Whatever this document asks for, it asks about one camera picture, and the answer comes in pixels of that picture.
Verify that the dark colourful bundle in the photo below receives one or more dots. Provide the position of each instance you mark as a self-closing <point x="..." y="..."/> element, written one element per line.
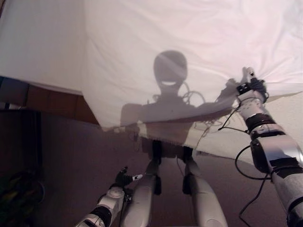
<point x="16" y="201"/>

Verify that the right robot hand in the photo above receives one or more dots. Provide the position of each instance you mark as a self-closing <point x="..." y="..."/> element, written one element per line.
<point x="257" y="86"/>

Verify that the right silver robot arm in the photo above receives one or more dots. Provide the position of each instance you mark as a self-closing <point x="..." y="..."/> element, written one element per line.
<point x="272" y="146"/>

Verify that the brown wooden bed frame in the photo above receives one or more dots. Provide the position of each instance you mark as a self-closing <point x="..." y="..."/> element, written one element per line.
<point x="59" y="102"/>

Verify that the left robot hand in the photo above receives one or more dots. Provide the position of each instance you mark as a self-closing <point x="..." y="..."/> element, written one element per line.
<point x="123" y="179"/>

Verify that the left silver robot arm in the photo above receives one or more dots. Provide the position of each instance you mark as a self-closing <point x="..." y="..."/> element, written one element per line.
<point x="107" y="203"/>

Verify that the white mattress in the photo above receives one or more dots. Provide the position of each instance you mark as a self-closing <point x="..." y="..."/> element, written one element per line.
<point x="272" y="111"/>

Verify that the white bed sheet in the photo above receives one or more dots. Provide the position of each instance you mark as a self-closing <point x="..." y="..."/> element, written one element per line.
<point x="151" y="35"/>

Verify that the dark cabinet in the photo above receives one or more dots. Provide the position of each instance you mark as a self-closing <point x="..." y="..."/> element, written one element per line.
<point x="16" y="132"/>

